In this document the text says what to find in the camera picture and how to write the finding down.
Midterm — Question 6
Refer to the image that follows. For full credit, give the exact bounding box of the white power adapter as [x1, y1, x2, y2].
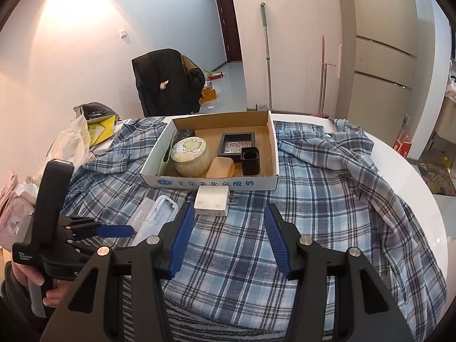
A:
[194, 189, 239, 217]

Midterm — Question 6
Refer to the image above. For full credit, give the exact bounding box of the blue plaid shirt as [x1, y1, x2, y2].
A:
[69, 116, 447, 339]

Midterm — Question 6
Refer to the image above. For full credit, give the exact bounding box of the dark wooden door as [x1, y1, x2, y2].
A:
[214, 0, 243, 63]

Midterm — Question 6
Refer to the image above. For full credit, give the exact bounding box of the grey translucent plastic packet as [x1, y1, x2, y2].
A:
[126, 196, 161, 248]

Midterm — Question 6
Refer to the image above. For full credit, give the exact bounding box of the beige refrigerator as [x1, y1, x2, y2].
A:
[347, 0, 417, 139]

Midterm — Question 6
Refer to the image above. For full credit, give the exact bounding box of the grey striped cloth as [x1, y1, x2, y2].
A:
[123, 277, 357, 342]

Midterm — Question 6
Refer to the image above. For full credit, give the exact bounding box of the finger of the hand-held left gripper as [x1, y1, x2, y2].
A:
[59, 215, 136, 240]
[66, 238, 102, 257]

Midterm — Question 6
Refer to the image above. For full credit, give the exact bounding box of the orange cardboard carton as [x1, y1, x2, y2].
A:
[199, 86, 218, 105]

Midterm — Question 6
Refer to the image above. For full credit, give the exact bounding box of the brown chair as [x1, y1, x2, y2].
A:
[180, 54, 200, 74]

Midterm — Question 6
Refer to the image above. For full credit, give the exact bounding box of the pink broom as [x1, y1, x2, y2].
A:
[315, 36, 337, 117]

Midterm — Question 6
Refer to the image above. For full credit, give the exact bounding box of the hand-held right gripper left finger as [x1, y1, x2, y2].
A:
[44, 201, 196, 342]

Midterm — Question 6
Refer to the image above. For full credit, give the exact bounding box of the black square tray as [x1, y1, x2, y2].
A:
[217, 132, 256, 158]

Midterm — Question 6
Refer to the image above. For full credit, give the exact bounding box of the round cream tin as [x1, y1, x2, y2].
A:
[170, 136, 211, 178]

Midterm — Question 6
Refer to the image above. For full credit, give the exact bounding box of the black jacket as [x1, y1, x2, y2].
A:
[131, 48, 206, 117]

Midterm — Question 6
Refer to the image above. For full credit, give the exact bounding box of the yellow package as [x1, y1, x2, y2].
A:
[87, 115, 118, 146]

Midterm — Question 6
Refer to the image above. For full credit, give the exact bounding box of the red box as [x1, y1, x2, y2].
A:
[393, 128, 414, 157]

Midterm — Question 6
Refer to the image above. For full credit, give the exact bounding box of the pink white cloth pile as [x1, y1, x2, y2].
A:
[445, 73, 456, 104]

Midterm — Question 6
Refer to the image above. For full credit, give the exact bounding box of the white plastic bag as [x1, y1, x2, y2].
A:
[46, 112, 95, 179]

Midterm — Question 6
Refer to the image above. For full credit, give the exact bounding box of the grey handled mop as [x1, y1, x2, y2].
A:
[260, 2, 273, 111]

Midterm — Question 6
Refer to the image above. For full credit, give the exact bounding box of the person's left hand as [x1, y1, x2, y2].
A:
[12, 259, 77, 308]

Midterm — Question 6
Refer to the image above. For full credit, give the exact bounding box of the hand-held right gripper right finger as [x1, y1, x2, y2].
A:
[263, 203, 416, 342]

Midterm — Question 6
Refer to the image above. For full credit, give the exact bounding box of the pink patterned packaging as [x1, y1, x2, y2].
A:
[0, 173, 36, 248]

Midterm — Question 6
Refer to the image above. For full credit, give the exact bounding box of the black square cup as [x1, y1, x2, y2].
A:
[241, 146, 260, 176]

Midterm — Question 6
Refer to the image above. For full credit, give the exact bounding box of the orange soap box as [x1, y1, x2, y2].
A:
[205, 157, 236, 179]

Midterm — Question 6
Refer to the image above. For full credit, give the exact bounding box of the patterned floor mat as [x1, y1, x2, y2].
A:
[415, 160, 456, 196]

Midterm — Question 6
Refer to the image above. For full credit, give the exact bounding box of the cardboard box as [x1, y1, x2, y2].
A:
[140, 110, 279, 191]

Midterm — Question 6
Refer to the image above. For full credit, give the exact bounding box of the beige vanity cabinet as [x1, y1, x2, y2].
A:
[429, 94, 456, 150]

